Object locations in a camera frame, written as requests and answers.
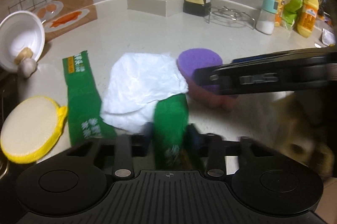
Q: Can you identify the green chopstick wrapper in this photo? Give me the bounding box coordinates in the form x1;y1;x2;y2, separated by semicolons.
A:
62;51;117;146
152;93;189;170

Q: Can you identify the white paper napkin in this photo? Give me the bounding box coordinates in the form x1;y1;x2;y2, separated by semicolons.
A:
100;53;189;133

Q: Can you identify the yellow cleaner bottle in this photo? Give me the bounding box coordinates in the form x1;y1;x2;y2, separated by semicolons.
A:
296;0;319;38

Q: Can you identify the green plastic bag package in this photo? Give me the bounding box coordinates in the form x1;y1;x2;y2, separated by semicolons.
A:
281;0;303;30

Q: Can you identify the purple pink sponge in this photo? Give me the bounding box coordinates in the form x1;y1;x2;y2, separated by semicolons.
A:
176;48;238;110

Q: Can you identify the yellow round scrub pad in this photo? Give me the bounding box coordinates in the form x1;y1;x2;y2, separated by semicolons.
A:
1;96;68;164

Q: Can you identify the garlic bulb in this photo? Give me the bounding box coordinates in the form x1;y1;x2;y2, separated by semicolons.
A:
14;47;37;79

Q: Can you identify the white foam bowl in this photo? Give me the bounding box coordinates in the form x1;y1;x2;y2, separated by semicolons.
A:
1;10;45;73

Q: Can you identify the metal wire rack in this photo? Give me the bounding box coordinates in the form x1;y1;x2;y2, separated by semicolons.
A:
204;6;256;29

